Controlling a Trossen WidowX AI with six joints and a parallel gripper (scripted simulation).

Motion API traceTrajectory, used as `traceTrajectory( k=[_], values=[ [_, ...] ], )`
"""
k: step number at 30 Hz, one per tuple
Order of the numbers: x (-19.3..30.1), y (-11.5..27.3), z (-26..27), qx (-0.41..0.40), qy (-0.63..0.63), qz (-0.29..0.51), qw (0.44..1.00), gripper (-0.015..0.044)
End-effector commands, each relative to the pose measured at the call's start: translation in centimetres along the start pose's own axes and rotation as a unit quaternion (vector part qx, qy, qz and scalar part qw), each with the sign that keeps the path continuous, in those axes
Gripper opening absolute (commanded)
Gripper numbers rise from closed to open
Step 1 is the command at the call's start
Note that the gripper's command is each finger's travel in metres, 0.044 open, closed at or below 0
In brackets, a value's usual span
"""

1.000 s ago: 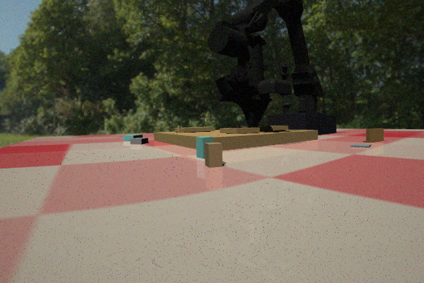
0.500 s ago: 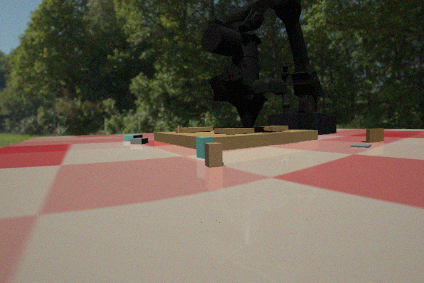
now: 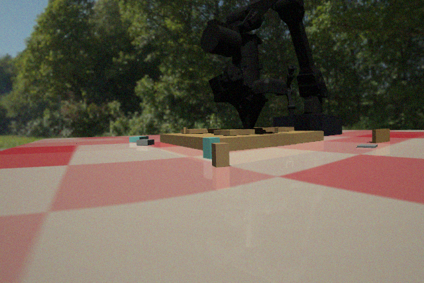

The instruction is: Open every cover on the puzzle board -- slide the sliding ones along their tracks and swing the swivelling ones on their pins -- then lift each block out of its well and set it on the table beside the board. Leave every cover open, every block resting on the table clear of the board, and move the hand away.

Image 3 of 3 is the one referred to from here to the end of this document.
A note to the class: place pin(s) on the tan square puzzle board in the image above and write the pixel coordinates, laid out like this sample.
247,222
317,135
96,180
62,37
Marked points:
242,139

